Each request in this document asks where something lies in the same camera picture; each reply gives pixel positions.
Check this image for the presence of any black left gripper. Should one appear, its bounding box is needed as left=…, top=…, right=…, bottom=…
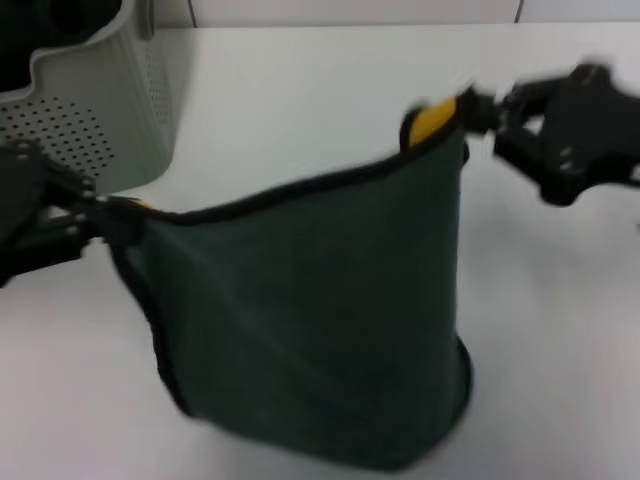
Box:
left=0, top=141, right=147, bottom=289

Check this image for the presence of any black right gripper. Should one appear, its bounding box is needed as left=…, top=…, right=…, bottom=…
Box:
left=456, top=63, right=640, bottom=207

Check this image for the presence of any dark green towel yellow underside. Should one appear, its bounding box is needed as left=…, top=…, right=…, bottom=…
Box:
left=106, top=93, right=475, bottom=475

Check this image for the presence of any grey perforated plastic storage box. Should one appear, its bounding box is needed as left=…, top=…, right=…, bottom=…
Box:
left=0, top=0, right=184, bottom=202

